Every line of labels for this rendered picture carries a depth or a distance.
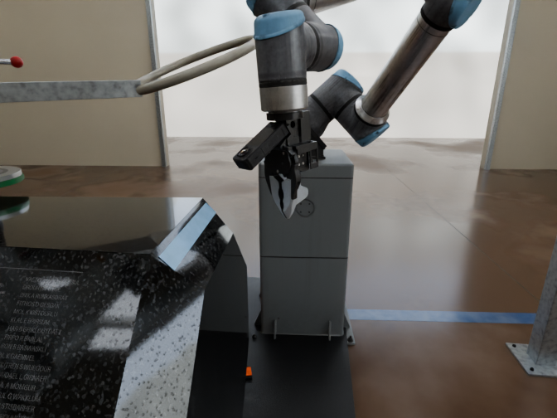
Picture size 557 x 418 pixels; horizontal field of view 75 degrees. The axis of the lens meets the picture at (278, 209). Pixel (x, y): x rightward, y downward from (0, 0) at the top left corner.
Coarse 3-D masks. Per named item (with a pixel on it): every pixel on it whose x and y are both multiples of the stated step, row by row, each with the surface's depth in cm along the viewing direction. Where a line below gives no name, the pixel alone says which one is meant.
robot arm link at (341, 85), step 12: (336, 72) 156; (348, 72) 153; (324, 84) 156; (336, 84) 153; (348, 84) 152; (360, 84) 153; (324, 96) 154; (336, 96) 153; (348, 96) 152; (336, 108) 155
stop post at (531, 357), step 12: (552, 252) 149; (552, 264) 149; (552, 276) 149; (552, 288) 148; (540, 300) 156; (552, 300) 148; (540, 312) 155; (552, 312) 149; (540, 324) 155; (552, 324) 151; (540, 336) 155; (552, 336) 152; (516, 348) 167; (528, 348) 163; (540, 348) 155; (552, 348) 154; (528, 360) 160; (540, 360) 156; (552, 360) 156; (528, 372) 153; (540, 372) 153; (552, 372) 153
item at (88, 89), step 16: (96, 80) 105; (112, 80) 107; (128, 80) 109; (0, 96) 94; (16, 96) 95; (32, 96) 97; (48, 96) 99; (64, 96) 101; (80, 96) 103; (96, 96) 106; (112, 96) 108; (128, 96) 111
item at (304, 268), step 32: (320, 160) 156; (320, 192) 153; (288, 224) 158; (320, 224) 158; (288, 256) 163; (320, 256) 163; (288, 288) 168; (320, 288) 168; (256, 320) 182; (288, 320) 174; (320, 320) 173
